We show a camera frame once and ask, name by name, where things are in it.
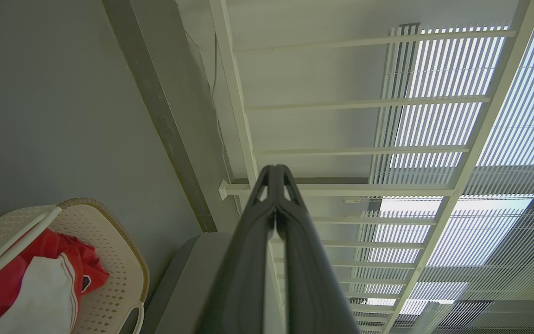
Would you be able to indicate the cream perforated laundry basket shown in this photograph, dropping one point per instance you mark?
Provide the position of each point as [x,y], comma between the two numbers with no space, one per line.
[118,260]

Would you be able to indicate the white window louvres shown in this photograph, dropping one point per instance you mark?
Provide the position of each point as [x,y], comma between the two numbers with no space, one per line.
[517,116]

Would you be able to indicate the red garment with white stripes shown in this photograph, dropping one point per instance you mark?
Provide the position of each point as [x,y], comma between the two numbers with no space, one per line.
[74,253]

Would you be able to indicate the white metal railing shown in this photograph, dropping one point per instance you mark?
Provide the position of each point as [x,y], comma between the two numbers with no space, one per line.
[359,189]

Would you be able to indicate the grey fabric sofa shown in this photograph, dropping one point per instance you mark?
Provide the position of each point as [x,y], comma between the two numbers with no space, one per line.
[188,278]

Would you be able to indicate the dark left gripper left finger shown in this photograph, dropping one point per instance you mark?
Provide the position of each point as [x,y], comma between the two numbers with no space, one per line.
[244,269]

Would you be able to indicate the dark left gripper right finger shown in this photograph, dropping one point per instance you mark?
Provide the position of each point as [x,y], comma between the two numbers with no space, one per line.
[308,278]

